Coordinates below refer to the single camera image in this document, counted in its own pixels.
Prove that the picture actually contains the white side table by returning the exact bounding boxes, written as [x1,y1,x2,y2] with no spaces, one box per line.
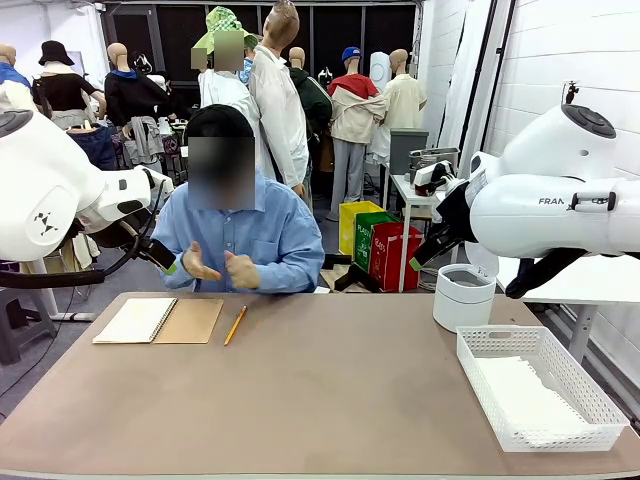
[492,254,640,364]

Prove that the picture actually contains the white paper stack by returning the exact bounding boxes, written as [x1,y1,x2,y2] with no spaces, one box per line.
[474,355,592,437]

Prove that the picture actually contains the green recycling bag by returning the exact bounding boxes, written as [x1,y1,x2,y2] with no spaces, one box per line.
[353,211,401,274]

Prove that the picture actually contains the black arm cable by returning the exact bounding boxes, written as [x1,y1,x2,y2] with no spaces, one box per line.
[0,180,167,290]
[504,247,589,300]

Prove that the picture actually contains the person's left hand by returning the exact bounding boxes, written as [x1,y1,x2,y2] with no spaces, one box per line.
[223,249,262,291]

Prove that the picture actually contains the grey cabinet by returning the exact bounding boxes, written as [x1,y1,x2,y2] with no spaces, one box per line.
[389,128,430,176]

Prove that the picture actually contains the red recycling bag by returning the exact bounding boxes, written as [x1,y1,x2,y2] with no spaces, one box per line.
[368,222,424,294]

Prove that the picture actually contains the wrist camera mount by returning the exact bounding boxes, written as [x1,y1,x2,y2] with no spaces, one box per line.
[413,160,457,197]

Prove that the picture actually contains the person in blue shirt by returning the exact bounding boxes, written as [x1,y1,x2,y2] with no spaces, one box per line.
[149,103,326,295]

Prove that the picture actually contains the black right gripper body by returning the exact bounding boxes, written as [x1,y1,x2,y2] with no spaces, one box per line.
[433,180,474,246]

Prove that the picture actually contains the mannequin in blue top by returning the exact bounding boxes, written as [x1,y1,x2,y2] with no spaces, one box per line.
[0,43,32,114]

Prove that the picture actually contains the mannequin with green hat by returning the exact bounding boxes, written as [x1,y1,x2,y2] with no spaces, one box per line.
[192,5,262,131]

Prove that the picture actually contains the spiral notebook brown cover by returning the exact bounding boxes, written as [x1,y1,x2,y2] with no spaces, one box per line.
[91,297,225,345]

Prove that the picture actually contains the person's right forearm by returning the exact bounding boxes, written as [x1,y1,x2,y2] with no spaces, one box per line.
[160,257,197,292]

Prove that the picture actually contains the tall mannequin white shirt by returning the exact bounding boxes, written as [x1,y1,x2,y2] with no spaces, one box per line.
[248,0,311,197]

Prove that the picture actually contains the grey plastic stool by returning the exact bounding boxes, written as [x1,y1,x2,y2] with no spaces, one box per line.
[0,288,58,366]

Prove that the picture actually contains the person's left forearm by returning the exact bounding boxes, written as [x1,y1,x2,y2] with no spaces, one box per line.
[257,262,324,295]

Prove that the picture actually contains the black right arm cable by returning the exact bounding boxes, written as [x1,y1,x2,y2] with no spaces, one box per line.
[504,247,589,300]

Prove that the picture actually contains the mannequin legs in jeans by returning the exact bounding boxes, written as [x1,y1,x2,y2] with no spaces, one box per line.
[67,124,119,172]

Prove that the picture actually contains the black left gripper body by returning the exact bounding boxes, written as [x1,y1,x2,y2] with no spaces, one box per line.
[92,209,154,250]

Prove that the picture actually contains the mannequin with blue cap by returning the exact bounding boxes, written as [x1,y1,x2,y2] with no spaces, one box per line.
[327,46,389,222]

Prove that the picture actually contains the small white table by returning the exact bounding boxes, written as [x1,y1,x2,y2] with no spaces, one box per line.
[388,172,444,294]

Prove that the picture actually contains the mannequin in black hoodie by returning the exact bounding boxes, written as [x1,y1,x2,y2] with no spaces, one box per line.
[103,42,170,169]

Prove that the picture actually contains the metal containers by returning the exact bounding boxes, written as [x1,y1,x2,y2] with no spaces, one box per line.
[408,147,460,174]

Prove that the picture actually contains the background person white shirt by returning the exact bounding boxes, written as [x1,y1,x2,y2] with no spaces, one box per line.
[190,47,214,109]

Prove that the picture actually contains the white perforated plastic basket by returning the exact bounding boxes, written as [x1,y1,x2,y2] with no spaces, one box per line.
[455,324,630,453]

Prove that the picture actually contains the person's right hand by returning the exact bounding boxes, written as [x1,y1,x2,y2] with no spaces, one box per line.
[180,240,222,282]

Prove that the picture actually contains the white round trash bin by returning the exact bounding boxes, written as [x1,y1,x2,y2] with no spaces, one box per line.
[432,241,500,334]

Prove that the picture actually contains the yellow recycling bag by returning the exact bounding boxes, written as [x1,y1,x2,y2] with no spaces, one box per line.
[338,200,385,259]

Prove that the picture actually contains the orange pencil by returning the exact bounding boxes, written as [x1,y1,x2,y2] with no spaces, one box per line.
[223,305,248,347]

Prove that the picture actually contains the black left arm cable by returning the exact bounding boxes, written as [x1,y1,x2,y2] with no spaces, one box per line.
[0,180,167,290]

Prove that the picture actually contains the mannequin in cream shirt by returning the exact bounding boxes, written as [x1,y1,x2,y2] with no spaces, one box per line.
[382,48,429,132]

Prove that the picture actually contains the black floor stand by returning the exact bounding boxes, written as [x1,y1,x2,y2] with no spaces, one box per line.
[322,253,382,294]

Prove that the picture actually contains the mannequin with black hat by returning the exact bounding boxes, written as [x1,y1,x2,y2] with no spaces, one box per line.
[32,40,108,131]

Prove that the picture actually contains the mannequin in dark green jacket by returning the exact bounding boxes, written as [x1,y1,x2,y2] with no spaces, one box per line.
[287,47,334,151]

